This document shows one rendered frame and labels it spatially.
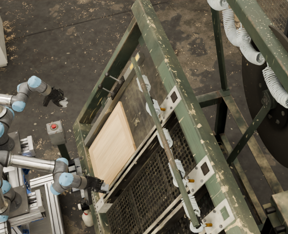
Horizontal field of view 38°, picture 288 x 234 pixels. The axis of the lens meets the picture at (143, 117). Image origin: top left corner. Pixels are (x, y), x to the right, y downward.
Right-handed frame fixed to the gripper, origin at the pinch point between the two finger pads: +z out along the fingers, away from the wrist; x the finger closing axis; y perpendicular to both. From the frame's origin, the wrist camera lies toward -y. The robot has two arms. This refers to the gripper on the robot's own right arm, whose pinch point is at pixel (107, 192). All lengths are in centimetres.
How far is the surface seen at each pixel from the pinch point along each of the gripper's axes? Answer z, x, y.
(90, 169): 22, 54, 6
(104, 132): 17, 45, 36
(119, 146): 13.4, 18.9, 29.6
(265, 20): -2, -77, 113
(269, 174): 117, -35, 45
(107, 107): 11, 43, 53
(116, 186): 10.5, 5.7, 4.1
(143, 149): 0.0, -18.5, 32.3
